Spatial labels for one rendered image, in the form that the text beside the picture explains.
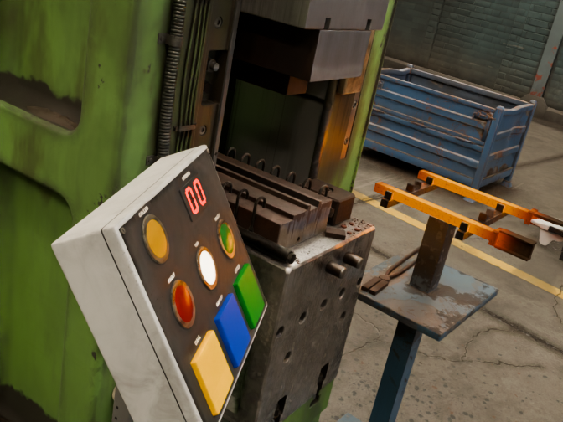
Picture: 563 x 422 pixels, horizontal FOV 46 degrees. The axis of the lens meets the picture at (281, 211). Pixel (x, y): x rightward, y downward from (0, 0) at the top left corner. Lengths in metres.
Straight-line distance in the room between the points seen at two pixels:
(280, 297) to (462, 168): 3.85
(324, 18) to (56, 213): 0.64
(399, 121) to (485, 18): 4.60
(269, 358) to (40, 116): 0.65
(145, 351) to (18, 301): 0.85
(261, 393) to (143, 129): 0.63
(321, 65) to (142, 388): 0.71
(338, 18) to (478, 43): 8.44
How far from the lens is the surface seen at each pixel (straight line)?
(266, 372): 1.42
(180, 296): 0.78
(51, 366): 1.55
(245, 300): 0.96
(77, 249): 0.73
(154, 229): 0.76
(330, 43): 1.27
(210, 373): 0.81
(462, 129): 5.05
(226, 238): 0.96
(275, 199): 1.42
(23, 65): 1.39
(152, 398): 0.79
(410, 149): 5.24
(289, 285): 1.32
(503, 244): 1.62
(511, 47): 9.45
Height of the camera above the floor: 1.50
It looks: 22 degrees down
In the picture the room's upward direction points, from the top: 11 degrees clockwise
